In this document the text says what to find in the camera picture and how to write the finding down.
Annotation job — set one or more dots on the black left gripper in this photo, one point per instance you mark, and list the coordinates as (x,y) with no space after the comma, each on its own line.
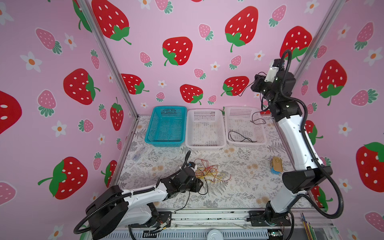
(197,186)

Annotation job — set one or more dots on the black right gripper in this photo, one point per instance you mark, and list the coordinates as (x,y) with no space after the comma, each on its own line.
(259,83)

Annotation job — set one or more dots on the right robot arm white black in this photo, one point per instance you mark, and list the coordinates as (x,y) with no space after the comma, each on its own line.
(290,115)

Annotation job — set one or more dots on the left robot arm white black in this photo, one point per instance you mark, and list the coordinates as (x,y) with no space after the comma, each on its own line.
(117,207)

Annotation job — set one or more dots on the white basket right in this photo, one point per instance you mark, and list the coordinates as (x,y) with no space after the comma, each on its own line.
(245,127)

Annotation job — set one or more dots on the white basket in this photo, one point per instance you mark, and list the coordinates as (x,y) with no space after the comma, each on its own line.
(245,127)
(205,130)

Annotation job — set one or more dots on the clear plastic bag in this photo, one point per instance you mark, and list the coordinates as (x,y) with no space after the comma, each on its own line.
(138,155)

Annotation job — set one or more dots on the white basket middle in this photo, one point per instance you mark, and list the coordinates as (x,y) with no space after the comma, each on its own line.
(205,130)

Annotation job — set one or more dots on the teal plastic basket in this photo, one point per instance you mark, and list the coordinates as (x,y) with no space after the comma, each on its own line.
(167,126)

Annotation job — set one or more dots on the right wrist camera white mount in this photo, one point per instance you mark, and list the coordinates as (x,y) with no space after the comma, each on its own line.
(275,67)

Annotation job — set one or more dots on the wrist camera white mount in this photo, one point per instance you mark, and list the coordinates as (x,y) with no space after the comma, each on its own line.
(275,67)
(191,166)

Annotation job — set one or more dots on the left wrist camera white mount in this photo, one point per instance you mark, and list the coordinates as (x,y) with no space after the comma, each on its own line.
(191,166)

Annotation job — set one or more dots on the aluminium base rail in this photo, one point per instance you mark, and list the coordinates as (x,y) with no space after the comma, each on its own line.
(233,224)

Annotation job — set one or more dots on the aluminium corner post right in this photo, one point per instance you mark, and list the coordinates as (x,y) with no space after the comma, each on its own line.
(321,33)

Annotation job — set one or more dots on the aluminium corner post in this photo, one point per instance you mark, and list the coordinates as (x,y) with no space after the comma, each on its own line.
(321,33)
(108,22)

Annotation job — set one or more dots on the aluminium corner post left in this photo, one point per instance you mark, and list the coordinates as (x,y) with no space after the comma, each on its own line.
(108,22)

